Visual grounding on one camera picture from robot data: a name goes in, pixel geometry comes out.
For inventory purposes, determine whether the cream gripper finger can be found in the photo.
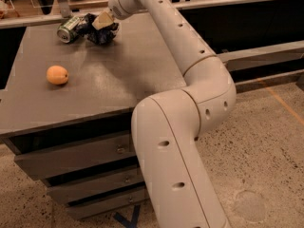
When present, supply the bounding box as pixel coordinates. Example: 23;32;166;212
92;11;114;30

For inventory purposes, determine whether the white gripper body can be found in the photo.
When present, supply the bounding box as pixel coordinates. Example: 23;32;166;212
108;0;140;20

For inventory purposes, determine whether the blue chip bag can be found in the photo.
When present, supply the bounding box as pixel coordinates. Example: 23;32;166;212
75;13;119;46

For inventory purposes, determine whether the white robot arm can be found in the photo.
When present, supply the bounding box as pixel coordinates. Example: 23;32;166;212
108;0;237;228

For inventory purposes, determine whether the green soda can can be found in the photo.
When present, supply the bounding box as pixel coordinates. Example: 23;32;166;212
57;16;81;44

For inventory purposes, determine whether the orange fruit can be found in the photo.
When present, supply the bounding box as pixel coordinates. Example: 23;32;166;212
47;66;68;86

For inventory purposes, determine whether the grey drawer cabinet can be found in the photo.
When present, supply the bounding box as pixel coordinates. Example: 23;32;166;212
0;13;184;210

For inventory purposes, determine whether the top grey drawer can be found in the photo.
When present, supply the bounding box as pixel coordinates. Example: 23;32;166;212
14;132;135;181

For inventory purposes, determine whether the grey drawer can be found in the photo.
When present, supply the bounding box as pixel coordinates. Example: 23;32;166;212
47;165;143;204
66;186;149;219
14;132;135;181

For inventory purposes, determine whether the middle grey drawer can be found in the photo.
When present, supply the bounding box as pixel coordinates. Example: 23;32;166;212
47;165;143;204

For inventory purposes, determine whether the bottom grey drawer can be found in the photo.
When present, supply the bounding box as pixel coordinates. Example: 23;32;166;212
66;186;149;219

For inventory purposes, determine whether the metal railing frame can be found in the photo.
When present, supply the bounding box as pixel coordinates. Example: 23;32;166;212
0;0;304;89

